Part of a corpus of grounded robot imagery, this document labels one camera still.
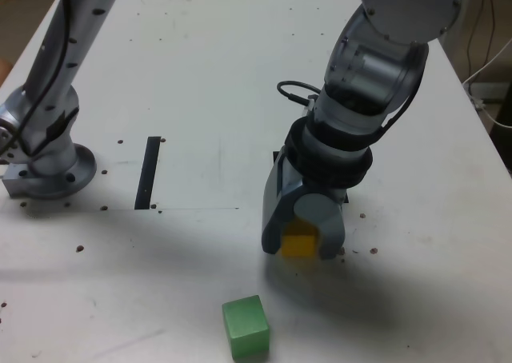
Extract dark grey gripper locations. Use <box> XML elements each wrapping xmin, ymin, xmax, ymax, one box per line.
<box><xmin>260</xmin><ymin>149</ymin><xmax>346</xmax><ymax>261</ymax></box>

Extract yellow cube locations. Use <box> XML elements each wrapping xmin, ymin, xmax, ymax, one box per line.
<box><xmin>280</xmin><ymin>217</ymin><xmax>321</xmax><ymax>258</ymax></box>

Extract green cube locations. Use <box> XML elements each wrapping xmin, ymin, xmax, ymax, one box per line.
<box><xmin>222</xmin><ymin>294</ymin><xmax>270</xmax><ymax>361</ymax></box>

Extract black tape square outline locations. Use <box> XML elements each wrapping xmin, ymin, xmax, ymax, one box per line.
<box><xmin>272</xmin><ymin>150</ymin><xmax>350</xmax><ymax>205</ymax></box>

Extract black tape strip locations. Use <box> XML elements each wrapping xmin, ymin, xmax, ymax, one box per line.
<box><xmin>134</xmin><ymin>136</ymin><xmax>162</xmax><ymax>211</ymax></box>

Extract white cable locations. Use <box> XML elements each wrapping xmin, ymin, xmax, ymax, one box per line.
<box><xmin>475</xmin><ymin>101</ymin><xmax>512</xmax><ymax>129</ymax></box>
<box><xmin>462</xmin><ymin>38</ymin><xmax>512</xmax><ymax>86</ymax></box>

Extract black hanging cable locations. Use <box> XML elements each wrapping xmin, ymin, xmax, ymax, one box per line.
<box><xmin>466</xmin><ymin>0</ymin><xmax>499</xmax><ymax>82</ymax></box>

